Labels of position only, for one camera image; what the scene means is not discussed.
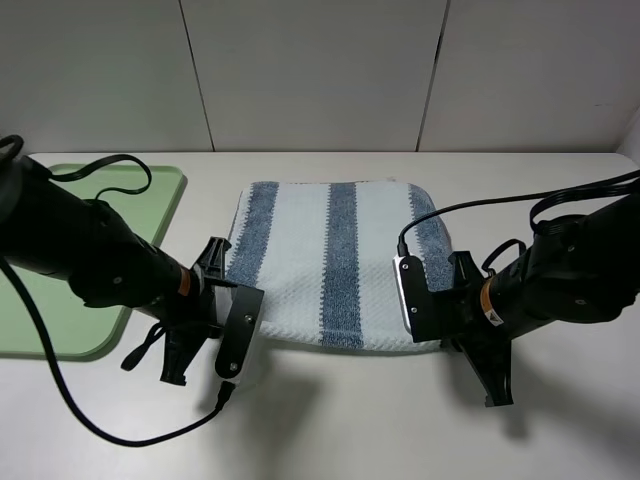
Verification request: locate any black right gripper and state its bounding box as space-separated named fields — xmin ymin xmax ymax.
xmin=437 ymin=193 xmax=639 ymax=407

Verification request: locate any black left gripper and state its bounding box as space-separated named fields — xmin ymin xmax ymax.
xmin=1 ymin=154 xmax=231 ymax=386

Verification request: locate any blue white striped towel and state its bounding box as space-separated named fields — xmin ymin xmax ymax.
xmin=226 ymin=181 xmax=439 ymax=353

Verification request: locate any light green plastic tray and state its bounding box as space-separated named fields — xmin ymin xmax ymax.
xmin=1 ymin=163 xmax=187 ymax=361

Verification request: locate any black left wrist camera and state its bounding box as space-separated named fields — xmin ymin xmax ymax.
xmin=215 ymin=285 xmax=264 ymax=385

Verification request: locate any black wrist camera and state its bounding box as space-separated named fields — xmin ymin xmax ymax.
xmin=393 ymin=255 xmax=443 ymax=343
xmin=215 ymin=285 xmax=264 ymax=385

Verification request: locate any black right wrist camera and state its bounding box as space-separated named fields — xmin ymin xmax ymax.
xmin=393 ymin=255 xmax=443 ymax=343

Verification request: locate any black left camera cable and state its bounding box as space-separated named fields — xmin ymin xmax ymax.
xmin=0 ymin=133 xmax=236 ymax=448

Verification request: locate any black camera cable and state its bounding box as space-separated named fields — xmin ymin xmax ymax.
xmin=0 ymin=133 xmax=236 ymax=448
xmin=396 ymin=169 xmax=640 ymax=257

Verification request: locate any black right camera cable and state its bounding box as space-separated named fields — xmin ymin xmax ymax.
xmin=396 ymin=169 xmax=640 ymax=257

